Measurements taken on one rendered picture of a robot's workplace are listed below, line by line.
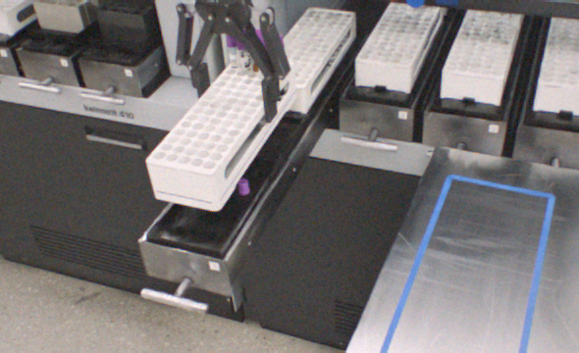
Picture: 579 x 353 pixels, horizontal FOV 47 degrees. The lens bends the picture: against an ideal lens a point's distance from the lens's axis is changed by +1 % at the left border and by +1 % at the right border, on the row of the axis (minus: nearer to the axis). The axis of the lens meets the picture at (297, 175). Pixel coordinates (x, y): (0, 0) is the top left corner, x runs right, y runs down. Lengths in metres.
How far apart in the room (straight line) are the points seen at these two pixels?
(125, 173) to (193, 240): 0.68
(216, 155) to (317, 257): 0.63
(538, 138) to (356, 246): 0.46
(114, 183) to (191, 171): 0.77
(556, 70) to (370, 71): 0.31
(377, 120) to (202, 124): 0.37
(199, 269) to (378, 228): 0.52
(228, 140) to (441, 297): 0.35
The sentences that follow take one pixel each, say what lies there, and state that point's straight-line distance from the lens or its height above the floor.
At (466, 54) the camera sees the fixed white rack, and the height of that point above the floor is 0.86.
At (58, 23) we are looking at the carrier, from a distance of 1.54.
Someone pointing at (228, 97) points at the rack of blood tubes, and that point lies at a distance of 1.00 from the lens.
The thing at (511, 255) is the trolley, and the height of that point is 0.82.
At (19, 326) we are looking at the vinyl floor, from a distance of 2.06.
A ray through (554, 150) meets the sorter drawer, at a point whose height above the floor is 0.77.
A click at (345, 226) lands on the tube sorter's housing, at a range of 1.38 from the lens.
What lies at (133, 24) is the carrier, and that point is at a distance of 1.42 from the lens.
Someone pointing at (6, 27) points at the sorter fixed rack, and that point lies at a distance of 1.59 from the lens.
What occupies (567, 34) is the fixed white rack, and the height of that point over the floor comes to 0.86.
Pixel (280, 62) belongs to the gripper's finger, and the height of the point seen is 1.00.
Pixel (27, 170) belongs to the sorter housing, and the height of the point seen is 0.46.
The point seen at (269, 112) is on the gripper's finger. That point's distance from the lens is 0.97.
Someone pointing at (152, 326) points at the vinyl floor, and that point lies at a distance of 1.92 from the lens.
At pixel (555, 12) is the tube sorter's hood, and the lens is 1.12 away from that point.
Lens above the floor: 1.44
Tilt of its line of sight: 38 degrees down
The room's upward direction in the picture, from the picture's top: 4 degrees counter-clockwise
